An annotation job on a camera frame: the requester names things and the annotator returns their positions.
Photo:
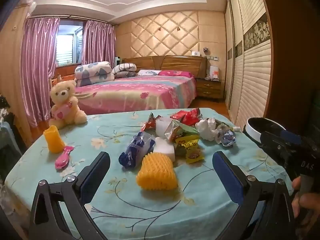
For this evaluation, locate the blue snack wrapper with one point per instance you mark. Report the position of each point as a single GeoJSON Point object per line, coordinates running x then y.
{"type": "Point", "coordinates": [135, 150]}

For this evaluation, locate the red snack packet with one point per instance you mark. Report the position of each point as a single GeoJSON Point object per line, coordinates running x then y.
{"type": "Point", "coordinates": [188, 117]}

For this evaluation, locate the small white appliance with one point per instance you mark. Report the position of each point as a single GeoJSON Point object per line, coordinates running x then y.
{"type": "Point", "coordinates": [117, 61]}

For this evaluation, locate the wooden nightstand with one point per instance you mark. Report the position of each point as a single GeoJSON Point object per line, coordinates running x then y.
{"type": "Point", "coordinates": [208, 90]}

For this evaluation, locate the blue white crumpled wrapper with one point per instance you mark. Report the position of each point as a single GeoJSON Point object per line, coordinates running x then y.
{"type": "Point", "coordinates": [226, 137]}

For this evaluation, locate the folded white striped quilt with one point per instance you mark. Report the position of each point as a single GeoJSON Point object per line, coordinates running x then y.
{"type": "Point", "coordinates": [125, 70]}

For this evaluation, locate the white and orange bag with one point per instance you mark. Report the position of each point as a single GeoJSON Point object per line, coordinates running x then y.
{"type": "Point", "coordinates": [214, 72]}

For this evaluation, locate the yellow snack packet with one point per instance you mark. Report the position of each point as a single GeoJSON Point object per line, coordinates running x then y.
{"type": "Point", "coordinates": [189, 150]}

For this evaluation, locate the dark brown door panel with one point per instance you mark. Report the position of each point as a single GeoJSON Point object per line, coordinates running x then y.
{"type": "Point", "coordinates": [295, 55]}

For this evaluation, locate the yellow foam fruit net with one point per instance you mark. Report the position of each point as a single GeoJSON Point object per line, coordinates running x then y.
{"type": "Point", "coordinates": [156, 173]}

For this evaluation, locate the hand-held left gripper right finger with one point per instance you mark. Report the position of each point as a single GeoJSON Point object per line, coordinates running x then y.
{"type": "Point", "coordinates": [230, 180]}

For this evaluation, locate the window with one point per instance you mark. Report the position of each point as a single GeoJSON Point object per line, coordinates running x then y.
{"type": "Point", "coordinates": [68, 45]}

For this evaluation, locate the small white display device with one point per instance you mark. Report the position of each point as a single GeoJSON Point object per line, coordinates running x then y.
{"type": "Point", "coordinates": [195, 53]}

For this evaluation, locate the pink satin curtain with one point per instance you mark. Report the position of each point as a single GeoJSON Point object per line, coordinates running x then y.
{"type": "Point", "coordinates": [97, 42]}
{"type": "Point", "coordinates": [37, 75]}

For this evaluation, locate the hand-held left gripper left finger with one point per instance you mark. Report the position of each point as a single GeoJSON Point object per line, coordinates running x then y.
{"type": "Point", "coordinates": [93, 177]}

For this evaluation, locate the folded quilt with blue hearts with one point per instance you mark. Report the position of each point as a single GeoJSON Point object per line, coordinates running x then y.
{"type": "Point", "coordinates": [93, 73]}

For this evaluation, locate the wooden headboard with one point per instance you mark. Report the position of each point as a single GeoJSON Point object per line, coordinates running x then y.
{"type": "Point", "coordinates": [175, 63]}

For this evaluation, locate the person's right hand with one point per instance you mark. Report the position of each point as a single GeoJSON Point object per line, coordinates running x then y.
{"type": "Point", "coordinates": [303, 202]}

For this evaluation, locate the green milk carton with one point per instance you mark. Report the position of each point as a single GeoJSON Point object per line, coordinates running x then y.
{"type": "Point", "coordinates": [180, 128]}

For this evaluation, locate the floral turquoise tablecloth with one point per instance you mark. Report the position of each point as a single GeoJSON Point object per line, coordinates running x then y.
{"type": "Point", "coordinates": [100, 135]}

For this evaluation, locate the light wooden wardrobe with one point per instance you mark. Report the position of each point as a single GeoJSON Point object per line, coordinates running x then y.
{"type": "Point", "coordinates": [12, 67]}

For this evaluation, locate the pink pillow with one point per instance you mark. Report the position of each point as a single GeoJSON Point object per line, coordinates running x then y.
{"type": "Point", "coordinates": [176, 73]}

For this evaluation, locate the yellow toy cup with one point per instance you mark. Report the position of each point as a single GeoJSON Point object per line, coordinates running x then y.
{"type": "Point", "coordinates": [53, 140]}

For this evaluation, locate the red striped snack wrapper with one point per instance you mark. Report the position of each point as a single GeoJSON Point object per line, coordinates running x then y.
{"type": "Point", "coordinates": [149, 123]}

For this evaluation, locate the white pillow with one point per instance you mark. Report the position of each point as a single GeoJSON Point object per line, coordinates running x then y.
{"type": "Point", "coordinates": [148, 73]}

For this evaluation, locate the white foam block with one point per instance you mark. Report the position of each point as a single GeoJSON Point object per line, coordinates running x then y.
{"type": "Point", "coordinates": [163, 151]}

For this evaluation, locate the white crumpled tissue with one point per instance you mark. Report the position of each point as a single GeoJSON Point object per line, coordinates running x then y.
{"type": "Point", "coordinates": [207, 128]}

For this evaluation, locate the dark clothes pile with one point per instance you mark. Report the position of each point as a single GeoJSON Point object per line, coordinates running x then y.
{"type": "Point", "coordinates": [3, 106]}

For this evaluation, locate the green spout pouch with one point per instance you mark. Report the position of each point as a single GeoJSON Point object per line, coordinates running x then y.
{"type": "Point", "coordinates": [235, 129]}

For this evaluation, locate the cream teddy bear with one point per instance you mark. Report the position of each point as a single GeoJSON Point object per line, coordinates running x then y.
{"type": "Point", "coordinates": [65, 97]}

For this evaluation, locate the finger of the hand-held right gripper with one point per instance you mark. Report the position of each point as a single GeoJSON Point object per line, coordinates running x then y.
{"type": "Point", "coordinates": [273, 141]}

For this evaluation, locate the bed with pink floral sheet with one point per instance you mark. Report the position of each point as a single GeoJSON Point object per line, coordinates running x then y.
{"type": "Point", "coordinates": [140, 92]}

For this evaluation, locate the white bin with black liner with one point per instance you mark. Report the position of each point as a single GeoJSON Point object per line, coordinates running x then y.
{"type": "Point", "coordinates": [250, 131]}

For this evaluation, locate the clear plastic bag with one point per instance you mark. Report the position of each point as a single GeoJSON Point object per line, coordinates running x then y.
{"type": "Point", "coordinates": [30, 2]}

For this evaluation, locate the slatted closet doors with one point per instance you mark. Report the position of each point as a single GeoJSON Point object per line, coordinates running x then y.
{"type": "Point", "coordinates": [252, 67]}

